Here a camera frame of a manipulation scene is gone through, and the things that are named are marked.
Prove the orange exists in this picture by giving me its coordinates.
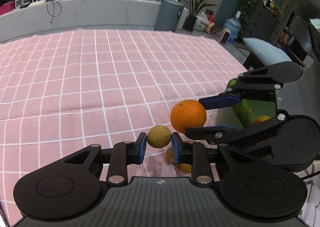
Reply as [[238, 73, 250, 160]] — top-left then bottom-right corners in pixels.
[[253, 115, 271, 125], [178, 164, 192, 174], [170, 100, 207, 134]]

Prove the brown longan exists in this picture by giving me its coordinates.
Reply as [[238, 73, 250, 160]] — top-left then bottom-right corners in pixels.
[[147, 125, 171, 148], [165, 147, 176, 165]]

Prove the green cucumber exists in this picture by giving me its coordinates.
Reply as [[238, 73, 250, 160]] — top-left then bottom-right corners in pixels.
[[233, 100, 253, 128]]

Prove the green yellow pear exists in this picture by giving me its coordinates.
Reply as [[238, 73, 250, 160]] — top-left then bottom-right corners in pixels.
[[228, 79, 238, 87]]

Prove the green colander bowl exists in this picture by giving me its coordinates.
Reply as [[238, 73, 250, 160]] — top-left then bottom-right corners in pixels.
[[215, 77, 277, 134]]

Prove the light blue seat cushion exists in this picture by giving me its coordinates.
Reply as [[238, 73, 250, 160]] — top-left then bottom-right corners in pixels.
[[243, 37, 292, 66]]

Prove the blue water jug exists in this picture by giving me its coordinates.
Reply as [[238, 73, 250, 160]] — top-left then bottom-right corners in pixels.
[[223, 11, 241, 43]]

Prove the white plastic shopping bag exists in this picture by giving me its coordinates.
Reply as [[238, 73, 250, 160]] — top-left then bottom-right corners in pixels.
[[193, 12, 209, 31]]

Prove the pink checkered tablecloth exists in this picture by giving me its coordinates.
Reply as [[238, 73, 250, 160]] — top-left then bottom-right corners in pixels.
[[1, 29, 245, 225]]

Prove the dark cabinet with plants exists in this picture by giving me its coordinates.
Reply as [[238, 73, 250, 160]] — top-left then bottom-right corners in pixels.
[[238, 0, 281, 42]]

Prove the black wooden chair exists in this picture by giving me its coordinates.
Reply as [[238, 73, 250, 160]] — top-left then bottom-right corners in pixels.
[[243, 15, 313, 70]]

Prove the tall leaf potted plant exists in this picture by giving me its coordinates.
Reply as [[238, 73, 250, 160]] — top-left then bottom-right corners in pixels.
[[182, 0, 216, 32]]

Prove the grey pedal trash bin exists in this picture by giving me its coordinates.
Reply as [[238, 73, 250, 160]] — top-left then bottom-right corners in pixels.
[[154, 0, 184, 32]]

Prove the white marble tv console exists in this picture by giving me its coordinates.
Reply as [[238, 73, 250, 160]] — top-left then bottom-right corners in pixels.
[[1, 0, 161, 42]]

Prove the pink tissue box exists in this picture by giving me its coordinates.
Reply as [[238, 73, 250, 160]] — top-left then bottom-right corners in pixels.
[[0, 1, 15, 15]]

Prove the black router cable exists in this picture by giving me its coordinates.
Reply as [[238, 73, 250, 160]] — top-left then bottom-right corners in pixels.
[[46, 0, 62, 24]]

